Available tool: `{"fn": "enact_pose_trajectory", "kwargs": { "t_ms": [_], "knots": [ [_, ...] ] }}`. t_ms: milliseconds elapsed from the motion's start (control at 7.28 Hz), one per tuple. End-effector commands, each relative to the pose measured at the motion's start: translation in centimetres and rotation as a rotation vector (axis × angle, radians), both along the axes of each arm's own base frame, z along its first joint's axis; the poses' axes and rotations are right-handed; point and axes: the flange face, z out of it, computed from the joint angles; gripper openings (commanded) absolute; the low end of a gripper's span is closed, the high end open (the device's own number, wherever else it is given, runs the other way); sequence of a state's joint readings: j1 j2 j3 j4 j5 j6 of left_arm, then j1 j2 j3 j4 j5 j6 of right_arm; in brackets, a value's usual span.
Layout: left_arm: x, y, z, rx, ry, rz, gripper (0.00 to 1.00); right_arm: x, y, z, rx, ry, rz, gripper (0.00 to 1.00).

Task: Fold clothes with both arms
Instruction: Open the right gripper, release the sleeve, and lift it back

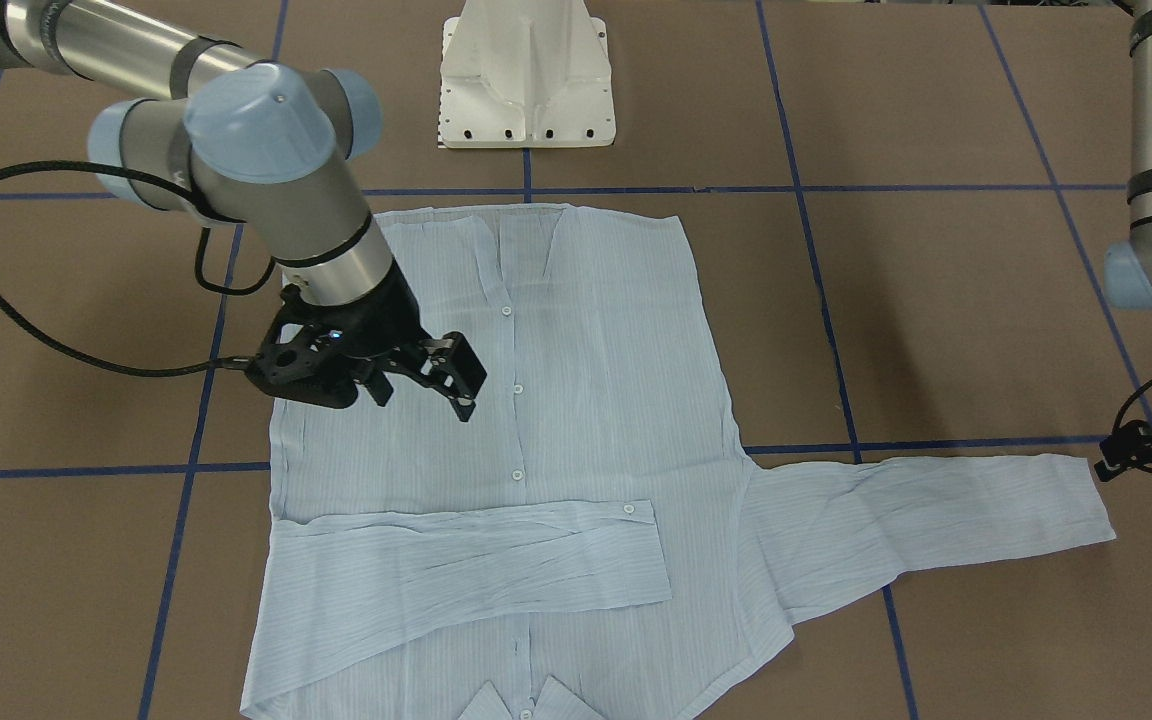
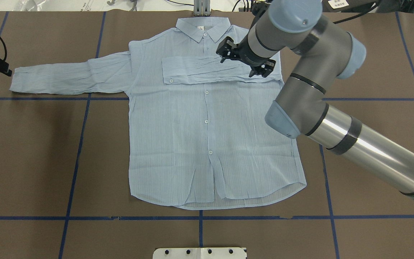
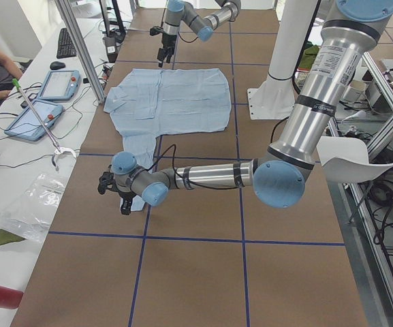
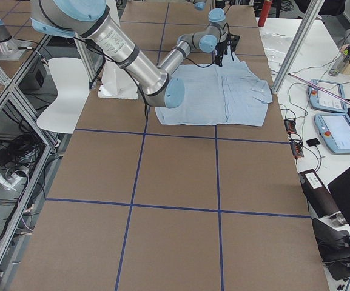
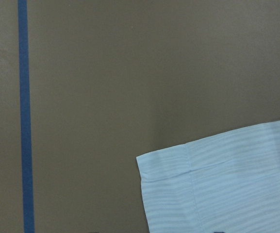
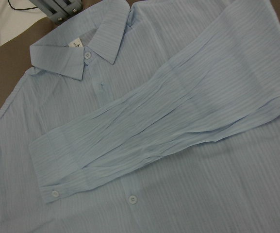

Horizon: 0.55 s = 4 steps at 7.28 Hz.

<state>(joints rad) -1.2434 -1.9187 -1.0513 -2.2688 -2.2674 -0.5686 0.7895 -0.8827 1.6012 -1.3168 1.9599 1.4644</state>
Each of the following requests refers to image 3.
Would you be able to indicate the blue teach pendant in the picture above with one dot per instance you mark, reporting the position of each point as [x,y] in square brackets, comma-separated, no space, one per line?
[59,85]
[27,127]

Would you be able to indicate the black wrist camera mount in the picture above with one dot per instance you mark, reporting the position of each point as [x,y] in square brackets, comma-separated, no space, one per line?
[107,182]
[156,30]

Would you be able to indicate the near blue teach pendant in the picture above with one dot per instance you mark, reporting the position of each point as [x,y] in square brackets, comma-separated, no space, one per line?
[27,127]

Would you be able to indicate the aluminium frame rail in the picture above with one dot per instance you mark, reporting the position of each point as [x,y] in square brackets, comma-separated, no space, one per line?
[366,209]

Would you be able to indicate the far blue teach pendant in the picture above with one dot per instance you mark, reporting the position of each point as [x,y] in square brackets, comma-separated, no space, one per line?
[59,85]

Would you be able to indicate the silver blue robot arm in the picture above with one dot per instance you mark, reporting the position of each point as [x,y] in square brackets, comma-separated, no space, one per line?
[177,12]
[278,178]

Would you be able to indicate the aluminium frame post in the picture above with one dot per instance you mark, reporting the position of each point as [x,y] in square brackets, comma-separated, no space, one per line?
[83,55]

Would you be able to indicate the clear plastic bag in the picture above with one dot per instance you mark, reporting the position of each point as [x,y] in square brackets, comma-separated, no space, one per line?
[30,215]

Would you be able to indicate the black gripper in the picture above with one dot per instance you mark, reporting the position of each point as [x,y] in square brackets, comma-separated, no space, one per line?
[167,41]
[124,197]

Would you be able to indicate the long reach grabber tool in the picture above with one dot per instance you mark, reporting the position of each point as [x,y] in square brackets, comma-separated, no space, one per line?
[59,150]

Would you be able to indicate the black keyboard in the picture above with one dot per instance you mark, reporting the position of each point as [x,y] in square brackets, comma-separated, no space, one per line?
[65,46]

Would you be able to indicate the black computer mouse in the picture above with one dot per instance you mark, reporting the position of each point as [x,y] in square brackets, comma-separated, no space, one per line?
[55,65]

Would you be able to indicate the white curved plastic sheet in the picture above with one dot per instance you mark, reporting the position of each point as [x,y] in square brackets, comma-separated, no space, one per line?
[345,160]

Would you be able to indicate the light blue button-up shirt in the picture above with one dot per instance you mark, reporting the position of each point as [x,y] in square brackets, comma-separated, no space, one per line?
[149,103]

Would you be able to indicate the green cloth piece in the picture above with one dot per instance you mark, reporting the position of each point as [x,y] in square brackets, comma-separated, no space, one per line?
[8,237]

